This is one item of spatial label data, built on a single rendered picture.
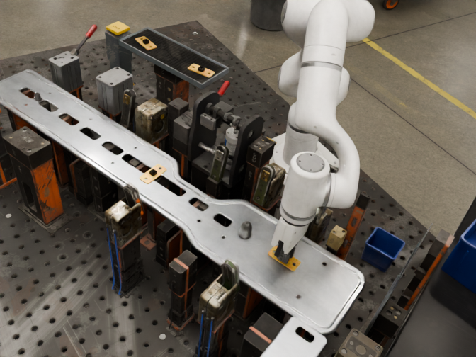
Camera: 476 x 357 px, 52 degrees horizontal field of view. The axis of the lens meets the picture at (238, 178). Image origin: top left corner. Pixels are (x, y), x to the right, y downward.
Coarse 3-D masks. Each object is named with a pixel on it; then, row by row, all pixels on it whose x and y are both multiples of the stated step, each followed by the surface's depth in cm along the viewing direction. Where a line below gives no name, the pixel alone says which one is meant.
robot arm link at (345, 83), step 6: (342, 72) 155; (342, 78) 155; (348, 78) 157; (342, 84) 155; (348, 84) 157; (342, 90) 156; (348, 90) 158; (342, 96) 157; (294, 108) 169; (288, 114) 172; (294, 114) 168; (288, 120) 172; (294, 120) 168; (294, 126) 170; (300, 132) 170; (306, 132) 170
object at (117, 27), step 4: (112, 24) 174; (116, 24) 174; (120, 24) 174; (124, 24) 174; (108, 28) 172; (112, 28) 171; (116, 28) 172; (120, 28) 172; (124, 28) 172; (128, 28) 173; (112, 32) 172; (116, 32) 170; (120, 32) 171; (124, 32) 172
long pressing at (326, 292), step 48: (0, 96) 164; (48, 96) 166; (96, 144) 152; (144, 144) 154; (144, 192) 140; (192, 192) 142; (192, 240) 130; (240, 240) 131; (288, 288) 122; (336, 288) 123
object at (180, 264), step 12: (180, 264) 125; (192, 264) 126; (180, 276) 124; (192, 276) 129; (180, 288) 128; (192, 288) 136; (180, 300) 133; (180, 312) 137; (192, 312) 144; (180, 324) 141
